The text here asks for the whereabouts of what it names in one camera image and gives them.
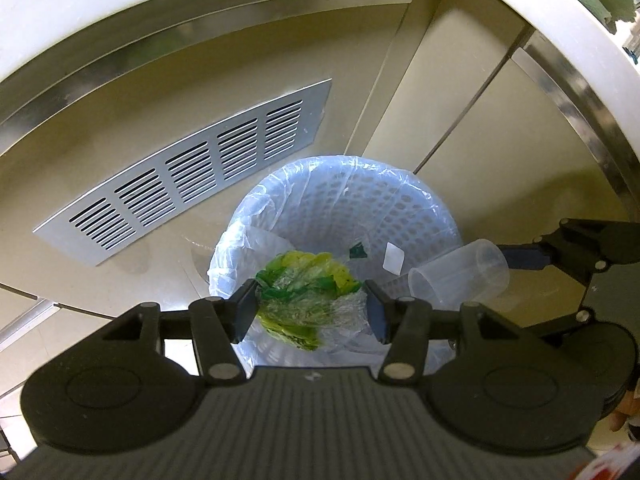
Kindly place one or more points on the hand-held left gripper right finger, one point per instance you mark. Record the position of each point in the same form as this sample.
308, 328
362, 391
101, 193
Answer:
377, 317

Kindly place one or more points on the clear plastic cup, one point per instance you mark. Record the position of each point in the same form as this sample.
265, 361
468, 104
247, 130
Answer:
460, 275

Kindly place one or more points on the person's right hand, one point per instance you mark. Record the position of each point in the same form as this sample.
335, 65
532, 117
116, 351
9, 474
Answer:
627, 412

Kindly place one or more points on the white mesh trash bin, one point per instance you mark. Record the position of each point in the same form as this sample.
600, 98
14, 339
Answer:
380, 210

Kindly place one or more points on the white paper label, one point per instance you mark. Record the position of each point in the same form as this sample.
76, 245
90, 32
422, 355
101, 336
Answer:
393, 259

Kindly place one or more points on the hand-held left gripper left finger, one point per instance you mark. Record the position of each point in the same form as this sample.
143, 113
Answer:
245, 310

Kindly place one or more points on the green yellow plastic wrapper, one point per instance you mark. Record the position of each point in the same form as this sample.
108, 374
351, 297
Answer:
300, 285

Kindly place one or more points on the wide beige cabinet door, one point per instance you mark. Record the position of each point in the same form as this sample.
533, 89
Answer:
525, 160

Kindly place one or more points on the white lined trash basket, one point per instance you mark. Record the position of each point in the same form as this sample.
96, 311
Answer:
232, 255

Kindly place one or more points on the narrow beige cabinet door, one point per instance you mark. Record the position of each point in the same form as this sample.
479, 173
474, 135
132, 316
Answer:
425, 85

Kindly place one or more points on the beige vented cabinet panel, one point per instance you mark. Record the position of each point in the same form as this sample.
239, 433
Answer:
150, 85

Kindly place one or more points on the small green scrap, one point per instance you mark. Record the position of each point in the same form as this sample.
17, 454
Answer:
357, 249

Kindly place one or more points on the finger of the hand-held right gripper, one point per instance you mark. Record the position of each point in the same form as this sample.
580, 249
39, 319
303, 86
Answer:
570, 322
525, 257

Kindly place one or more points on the silver cabinet vent grille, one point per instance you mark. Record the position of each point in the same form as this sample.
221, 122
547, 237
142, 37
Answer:
212, 160

